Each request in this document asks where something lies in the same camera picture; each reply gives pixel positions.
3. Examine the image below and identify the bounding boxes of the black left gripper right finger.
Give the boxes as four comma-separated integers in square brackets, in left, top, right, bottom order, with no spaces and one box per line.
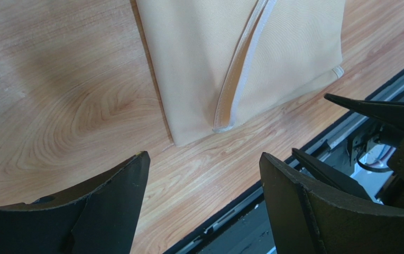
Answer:
[259,153,404,253]

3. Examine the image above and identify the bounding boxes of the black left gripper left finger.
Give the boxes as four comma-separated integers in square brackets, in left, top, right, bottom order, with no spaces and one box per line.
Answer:
[0,151,150,253]

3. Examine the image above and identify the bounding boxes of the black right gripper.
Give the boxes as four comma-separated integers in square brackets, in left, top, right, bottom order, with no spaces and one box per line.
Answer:
[292,94,404,208]

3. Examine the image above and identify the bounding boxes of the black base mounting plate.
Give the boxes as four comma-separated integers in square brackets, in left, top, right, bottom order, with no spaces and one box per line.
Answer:
[163,51,404,254]

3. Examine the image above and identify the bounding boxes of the beige cloth napkin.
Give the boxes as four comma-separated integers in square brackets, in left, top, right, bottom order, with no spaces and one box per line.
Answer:
[137,0,345,146]

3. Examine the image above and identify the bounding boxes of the aluminium frame rail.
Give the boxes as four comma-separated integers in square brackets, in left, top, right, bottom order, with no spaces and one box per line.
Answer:
[173,63,404,254]

